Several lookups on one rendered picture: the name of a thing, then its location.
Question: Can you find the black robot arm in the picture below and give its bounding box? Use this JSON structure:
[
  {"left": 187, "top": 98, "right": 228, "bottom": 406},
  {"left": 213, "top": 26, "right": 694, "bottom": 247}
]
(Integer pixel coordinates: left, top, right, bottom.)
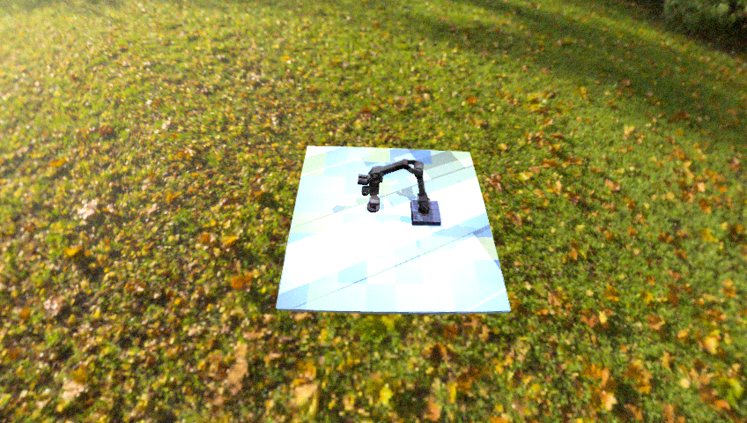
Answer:
[{"left": 358, "top": 159, "right": 431, "bottom": 216}]

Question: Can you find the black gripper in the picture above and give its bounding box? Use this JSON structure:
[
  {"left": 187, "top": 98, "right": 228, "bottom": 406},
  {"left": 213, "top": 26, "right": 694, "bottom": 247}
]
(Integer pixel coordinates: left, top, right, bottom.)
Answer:
[{"left": 369, "top": 182, "right": 380, "bottom": 205}]

